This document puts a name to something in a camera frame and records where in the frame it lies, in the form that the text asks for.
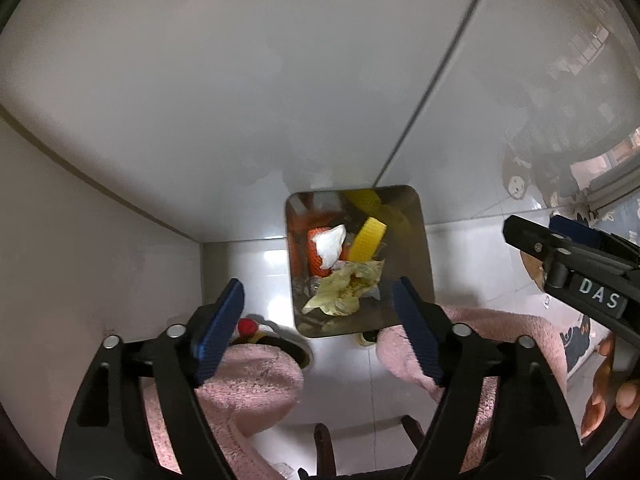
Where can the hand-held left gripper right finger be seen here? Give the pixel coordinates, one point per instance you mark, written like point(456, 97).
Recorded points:
point(417, 332)

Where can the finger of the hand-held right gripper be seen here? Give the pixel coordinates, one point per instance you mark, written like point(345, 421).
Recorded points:
point(580, 230)
point(530, 240)

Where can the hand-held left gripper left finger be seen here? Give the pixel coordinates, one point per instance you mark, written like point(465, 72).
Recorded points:
point(220, 332)

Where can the yellow wrapper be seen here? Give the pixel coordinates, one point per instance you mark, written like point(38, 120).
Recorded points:
point(345, 285)

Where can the square metal trash bin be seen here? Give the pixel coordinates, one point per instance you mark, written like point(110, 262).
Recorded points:
point(415, 240)

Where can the yellow sponge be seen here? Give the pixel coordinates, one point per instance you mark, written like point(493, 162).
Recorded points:
point(367, 237)

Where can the orange foam fruit net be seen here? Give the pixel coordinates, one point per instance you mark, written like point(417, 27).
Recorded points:
point(314, 256)

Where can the white tissue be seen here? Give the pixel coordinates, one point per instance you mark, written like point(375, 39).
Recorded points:
point(330, 245)

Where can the person's right hand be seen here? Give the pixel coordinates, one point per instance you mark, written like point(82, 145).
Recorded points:
point(610, 390)

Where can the dark brown wooden frame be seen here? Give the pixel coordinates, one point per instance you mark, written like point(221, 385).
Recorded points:
point(324, 447)

